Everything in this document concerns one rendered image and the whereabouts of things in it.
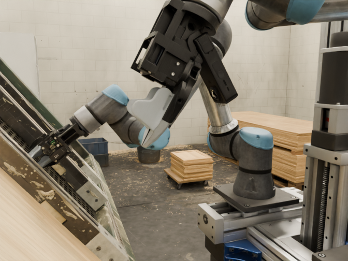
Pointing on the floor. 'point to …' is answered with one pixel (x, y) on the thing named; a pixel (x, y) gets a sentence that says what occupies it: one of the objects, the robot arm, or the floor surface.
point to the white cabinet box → (22, 57)
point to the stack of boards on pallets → (280, 144)
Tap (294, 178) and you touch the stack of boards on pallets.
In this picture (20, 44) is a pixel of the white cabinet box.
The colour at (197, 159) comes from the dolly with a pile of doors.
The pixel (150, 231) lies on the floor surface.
